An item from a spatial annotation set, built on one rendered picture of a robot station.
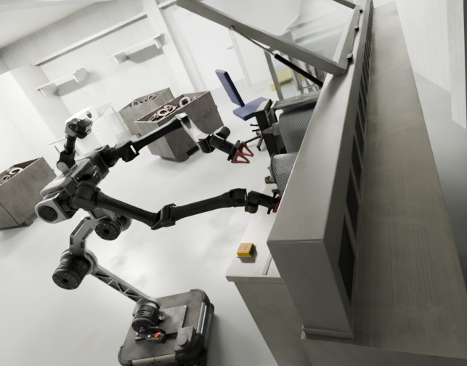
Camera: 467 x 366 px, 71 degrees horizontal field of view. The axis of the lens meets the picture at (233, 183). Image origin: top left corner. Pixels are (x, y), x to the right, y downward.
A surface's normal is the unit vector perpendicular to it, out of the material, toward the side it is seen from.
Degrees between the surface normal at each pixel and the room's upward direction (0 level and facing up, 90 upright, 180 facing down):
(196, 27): 90
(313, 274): 90
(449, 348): 0
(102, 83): 90
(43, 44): 90
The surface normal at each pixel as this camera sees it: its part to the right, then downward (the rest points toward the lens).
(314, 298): -0.33, 0.58
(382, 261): -0.36, -0.81
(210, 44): -0.07, 0.52
